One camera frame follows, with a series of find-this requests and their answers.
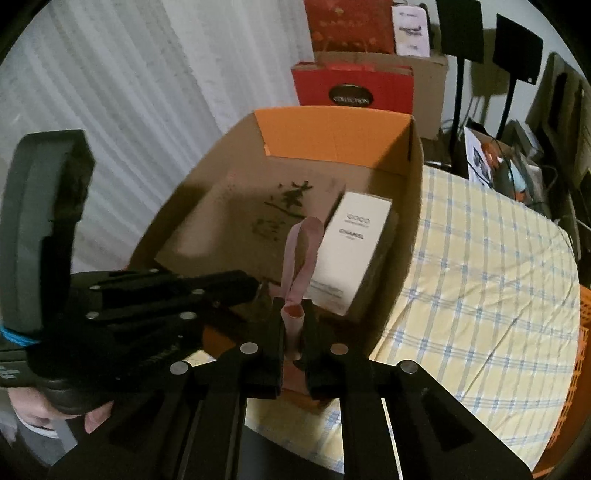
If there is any red collection box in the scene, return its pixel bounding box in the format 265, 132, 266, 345
291, 61, 415, 114

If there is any open carton of clutter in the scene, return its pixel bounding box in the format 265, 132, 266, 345
464, 117, 555, 217

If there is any white perfume box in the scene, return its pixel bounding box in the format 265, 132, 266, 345
309, 190, 400, 324

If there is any orange cardboard box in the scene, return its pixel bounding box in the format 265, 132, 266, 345
129, 106, 426, 416

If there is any brown box lid with calligraphy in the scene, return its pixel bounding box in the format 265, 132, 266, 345
154, 166, 347, 324

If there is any red patterned gift bag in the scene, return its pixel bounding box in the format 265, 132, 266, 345
304, 0, 395, 55

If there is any person's left forearm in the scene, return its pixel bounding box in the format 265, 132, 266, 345
0, 388, 79, 467

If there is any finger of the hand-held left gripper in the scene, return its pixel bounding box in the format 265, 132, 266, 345
92, 270, 262, 322

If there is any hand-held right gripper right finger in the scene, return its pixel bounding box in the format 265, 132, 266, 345
300, 299, 534, 480

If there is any person's left hand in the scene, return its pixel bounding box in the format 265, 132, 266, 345
11, 388, 114, 437

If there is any yellow plaid tablecloth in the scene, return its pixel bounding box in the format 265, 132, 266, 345
245, 164, 581, 474

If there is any white small box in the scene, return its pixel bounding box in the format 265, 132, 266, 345
392, 4, 431, 58

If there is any orange plastic crate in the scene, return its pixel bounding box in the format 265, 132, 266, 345
531, 284, 591, 478

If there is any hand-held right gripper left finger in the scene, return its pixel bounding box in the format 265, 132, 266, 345
46, 298, 287, 480

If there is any brown cardboard box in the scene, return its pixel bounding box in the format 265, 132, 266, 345
314, 51, 450, 141

